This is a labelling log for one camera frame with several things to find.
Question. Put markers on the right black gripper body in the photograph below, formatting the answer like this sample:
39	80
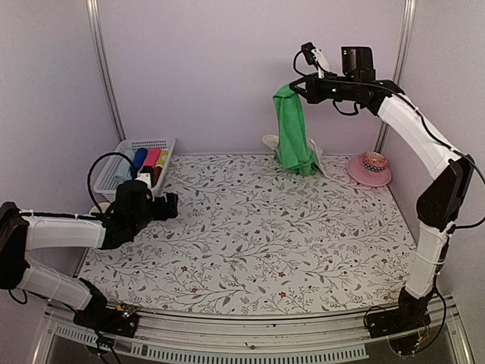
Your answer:
345	90

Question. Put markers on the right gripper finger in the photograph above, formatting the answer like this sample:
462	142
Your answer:
300	91
299	81

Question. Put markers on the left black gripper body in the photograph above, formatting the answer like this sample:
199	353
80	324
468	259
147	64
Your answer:
163	214

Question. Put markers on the green towel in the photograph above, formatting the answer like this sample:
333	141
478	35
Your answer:
290	115

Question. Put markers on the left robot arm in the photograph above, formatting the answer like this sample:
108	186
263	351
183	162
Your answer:
24	231

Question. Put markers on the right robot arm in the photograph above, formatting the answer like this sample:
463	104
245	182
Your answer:
450	170

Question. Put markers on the maroon rolled towel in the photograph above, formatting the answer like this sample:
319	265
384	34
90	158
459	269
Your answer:
156	175

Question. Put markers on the dark blue rolled towel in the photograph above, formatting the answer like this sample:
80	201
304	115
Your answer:
138	161

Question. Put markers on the yellow-green dotted rolled towel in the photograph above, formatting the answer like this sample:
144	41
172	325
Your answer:
162	158

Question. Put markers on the light blue rolled towel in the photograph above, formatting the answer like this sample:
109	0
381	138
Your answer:
123	171

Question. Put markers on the pink rolled towel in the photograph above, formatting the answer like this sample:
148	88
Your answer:
151	158

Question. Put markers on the cream ceramic mug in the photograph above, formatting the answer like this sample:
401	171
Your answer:
103	205

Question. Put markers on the cream white towel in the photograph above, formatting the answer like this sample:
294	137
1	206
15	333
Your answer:
316	151

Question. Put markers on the white plastic basket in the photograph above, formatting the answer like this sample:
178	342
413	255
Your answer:
107	182

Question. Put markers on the pink plate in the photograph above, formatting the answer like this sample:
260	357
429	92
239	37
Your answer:
359	173

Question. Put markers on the floral tablecloth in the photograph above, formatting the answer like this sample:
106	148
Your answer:
253	239

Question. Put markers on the patterned small bowl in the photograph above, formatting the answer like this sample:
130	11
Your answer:
374	161

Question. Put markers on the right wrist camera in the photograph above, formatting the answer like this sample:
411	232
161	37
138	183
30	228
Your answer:
315	57

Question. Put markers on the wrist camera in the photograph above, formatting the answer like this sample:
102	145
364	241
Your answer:
146	175
315	57

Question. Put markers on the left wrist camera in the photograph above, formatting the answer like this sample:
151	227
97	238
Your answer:
146	175

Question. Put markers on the right aluminium frame post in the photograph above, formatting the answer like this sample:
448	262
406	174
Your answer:
408	18

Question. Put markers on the aluminium frame post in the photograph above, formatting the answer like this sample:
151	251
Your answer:
95	25
408	18

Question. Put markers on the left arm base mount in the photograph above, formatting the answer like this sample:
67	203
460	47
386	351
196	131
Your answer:
106	320

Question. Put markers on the left aluminium frame post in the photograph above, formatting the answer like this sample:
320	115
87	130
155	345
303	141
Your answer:
95	25

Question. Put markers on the front aluminium rail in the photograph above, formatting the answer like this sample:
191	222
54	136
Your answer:
332	337

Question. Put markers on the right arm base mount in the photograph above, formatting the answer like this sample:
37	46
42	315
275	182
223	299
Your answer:
398	322

